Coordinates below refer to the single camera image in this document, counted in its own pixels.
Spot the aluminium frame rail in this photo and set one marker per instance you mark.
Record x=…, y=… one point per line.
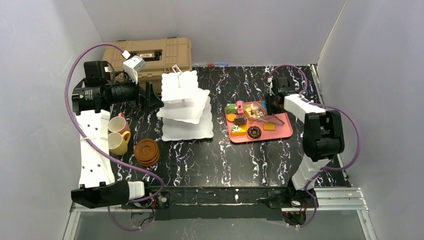
x=328, y=198

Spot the green roll cake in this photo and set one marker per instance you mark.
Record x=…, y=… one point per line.
x=231, y=108

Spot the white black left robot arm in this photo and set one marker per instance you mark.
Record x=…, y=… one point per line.
x=89, y=111

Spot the yellow cake slice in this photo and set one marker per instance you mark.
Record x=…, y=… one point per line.
x=237, y=131

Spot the stack of brown wooden coasters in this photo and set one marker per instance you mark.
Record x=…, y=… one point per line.
x=147, y=152

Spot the pink cake slice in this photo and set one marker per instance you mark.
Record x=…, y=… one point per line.
x=240, y=107

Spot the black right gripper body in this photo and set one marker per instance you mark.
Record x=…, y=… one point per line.
x=271, y=103

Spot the yellow mug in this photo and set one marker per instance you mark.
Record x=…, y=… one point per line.
x=118, y=142

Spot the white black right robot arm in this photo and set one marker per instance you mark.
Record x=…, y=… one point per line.
x=323, y=136

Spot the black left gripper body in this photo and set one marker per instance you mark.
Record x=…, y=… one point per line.
x=142, y=96

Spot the pink serving tray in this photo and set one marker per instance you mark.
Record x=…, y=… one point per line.
x=281, y=132

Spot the orange biscuit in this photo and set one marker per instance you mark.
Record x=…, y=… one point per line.
x=269, y=126

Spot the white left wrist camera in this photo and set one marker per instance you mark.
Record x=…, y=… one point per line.
x=133, y=66

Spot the tan plastic tool case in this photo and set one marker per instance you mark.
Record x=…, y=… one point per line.
x=159, y=56

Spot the white three-tier cake stand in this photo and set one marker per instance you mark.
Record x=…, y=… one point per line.
x=187, y=111

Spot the pink mug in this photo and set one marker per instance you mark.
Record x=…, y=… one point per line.
x=118, y=124

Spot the chocolate donut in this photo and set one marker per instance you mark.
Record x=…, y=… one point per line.
x=254, y=132

